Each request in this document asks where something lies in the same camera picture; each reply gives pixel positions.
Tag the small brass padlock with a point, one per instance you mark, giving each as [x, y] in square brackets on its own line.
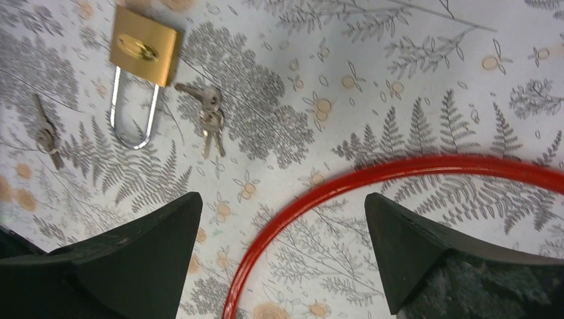
[147, 49]

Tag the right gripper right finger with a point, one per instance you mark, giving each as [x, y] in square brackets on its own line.
[429, 270]

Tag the silver key bunch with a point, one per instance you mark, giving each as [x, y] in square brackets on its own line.
[211, 116]

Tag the red cable lock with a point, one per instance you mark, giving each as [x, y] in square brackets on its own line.
[550, 179]

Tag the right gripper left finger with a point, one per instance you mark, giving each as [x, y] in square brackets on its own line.
[136, 270]

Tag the floral table mat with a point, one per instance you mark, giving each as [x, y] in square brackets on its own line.
[311, 89]

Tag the small metal key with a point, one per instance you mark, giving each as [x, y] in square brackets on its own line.
[46, 136]

